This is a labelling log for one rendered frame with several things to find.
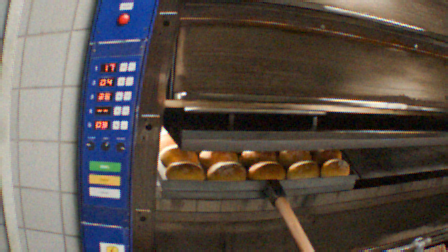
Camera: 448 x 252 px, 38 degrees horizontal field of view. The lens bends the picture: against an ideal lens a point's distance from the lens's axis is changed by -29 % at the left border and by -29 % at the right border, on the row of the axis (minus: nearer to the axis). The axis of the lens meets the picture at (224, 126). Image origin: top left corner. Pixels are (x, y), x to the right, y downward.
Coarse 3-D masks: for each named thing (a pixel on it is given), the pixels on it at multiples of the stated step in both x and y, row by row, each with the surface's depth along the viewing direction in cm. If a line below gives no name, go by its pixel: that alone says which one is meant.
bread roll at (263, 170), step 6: (258, 162) 219; (264, 162) 219; (270, 162) 219; (252, 168) 219; (258, 168) 218; (264, 168) 218; (270, 168) 218; (276, 168) 219; (282, 168) 220; (252, 174) 218; (258, 174) 218; (264, 174) 218; (270, 174) 218; (276, 174) 218; (282, 174) 220; (252, 180) 218
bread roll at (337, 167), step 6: (330, 162) 225; (336, 162) 224; (342, 162) 225; (324, 168) 224; (330, 168) 224; (336, 168) 224; (342, 168) 224; (348, 168) 226; (324, 174) 224; (330, 174) 224; (336, 174) 224; (342, 174) 224
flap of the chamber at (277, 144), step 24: (168, 120) 196; (192, 120) 198; (216, 120) 200; (240, 120) 202; (264, 120) 204; (288, 120) 206; (336, 120) 211; (360, 120) 215; (384, 120) 218; (408, 120) 223; (192, 144) 184; (216, 144) 186; (240, 144) 187; (264, 144) 189; (288, 144) 191; (312, 144) 193; (336, 144) 195; (360, 144) 197; (384, 144) 200; (408, 144) 203; (432, 144) 207
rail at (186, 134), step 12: (180, 132) 184; (192, 132) 183; (204, 132) 184; (216, 132) 185; (228, 132) 186; (240, 132) 187; (252, 132) 187; (264, 132) 188; (276, 132) 189; (288, 132) 190; (300, 132) 191; (312, 132) 192; (324, 132) 193; (336, 132) 194; (348, 132) 195; (360, 132) 196; (372, 132) 198; (384, 132) 199; (396, 132) 200; (408, 132) 202; (420, 132) 204; (432, 132) 206; (444, 132) 208
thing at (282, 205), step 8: (280, 200) 208; (280, 208) 205; (288, 208) 204; (288, 216) 201; (288, 224) 199; (296, 224) 197; (296, 232) 194; (304, 232) 194; (296, 240) 192; (304, 240) 190; (304, 248) 187; (312, 248) 187
